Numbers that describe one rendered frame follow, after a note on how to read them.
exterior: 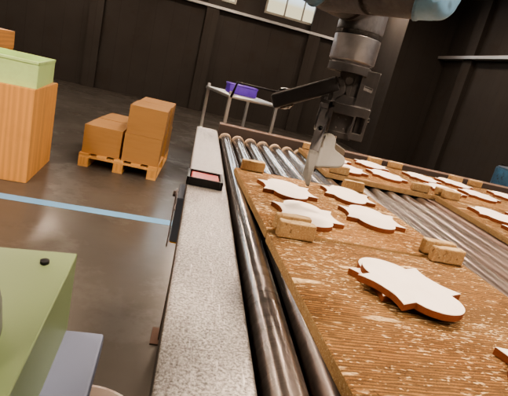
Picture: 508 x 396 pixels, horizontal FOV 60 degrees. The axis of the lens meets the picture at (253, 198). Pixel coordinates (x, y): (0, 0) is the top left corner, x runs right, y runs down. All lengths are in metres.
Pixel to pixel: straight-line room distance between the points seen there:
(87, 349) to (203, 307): 0.12
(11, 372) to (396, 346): 0.33
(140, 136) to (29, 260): 3.80
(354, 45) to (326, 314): 0.42
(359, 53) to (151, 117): 3.55
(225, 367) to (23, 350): 0.16
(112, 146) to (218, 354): 3.94
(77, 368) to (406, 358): 0.30
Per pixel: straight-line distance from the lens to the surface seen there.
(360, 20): 0.74
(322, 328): 0.46
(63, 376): 0.44
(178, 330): 0.43
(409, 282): 0.60
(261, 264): 0.59
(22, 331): 0.36
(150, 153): 4.24
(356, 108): 0.73
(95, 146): 4.34
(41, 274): 0.42
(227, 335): 0.44
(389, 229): 0.85
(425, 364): 0.47
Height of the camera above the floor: 1.15
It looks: 15 degrees down
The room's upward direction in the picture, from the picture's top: 14 degrees clockwise
